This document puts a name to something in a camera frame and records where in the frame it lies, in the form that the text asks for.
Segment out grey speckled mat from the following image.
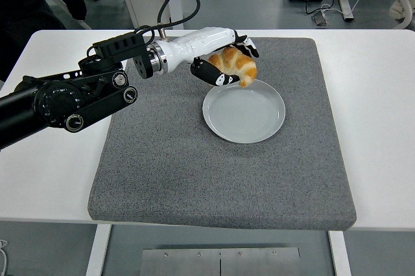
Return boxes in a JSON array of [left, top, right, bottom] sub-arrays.
[[87, 36, 358, 232]]

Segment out white and black hand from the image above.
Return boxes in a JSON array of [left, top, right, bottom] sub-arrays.
[[154, 26, 260, 87]]

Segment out grey foot pedal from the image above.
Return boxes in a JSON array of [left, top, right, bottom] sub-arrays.
[[311, 11, 331, 27]]

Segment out white table leg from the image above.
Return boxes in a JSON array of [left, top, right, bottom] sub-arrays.
[[327, 230, 353, 276], [84, 224, 113, 276]]

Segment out thin white cable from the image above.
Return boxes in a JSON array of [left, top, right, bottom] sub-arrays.
[[0, 239, 9, 276]]

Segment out dark bulky object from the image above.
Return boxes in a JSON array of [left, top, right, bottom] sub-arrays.
[[0, 0, 65, 82]]

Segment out golden croissant bread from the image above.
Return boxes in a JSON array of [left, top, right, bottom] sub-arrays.
[[207, 47, 258, 88]]

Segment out grey round plate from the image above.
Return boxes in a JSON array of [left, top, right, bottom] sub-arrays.
[[202, 78, 287, 144]]

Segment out grey metal plate with screws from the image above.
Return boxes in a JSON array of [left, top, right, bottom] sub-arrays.
[[139, 246, 302, 276]]

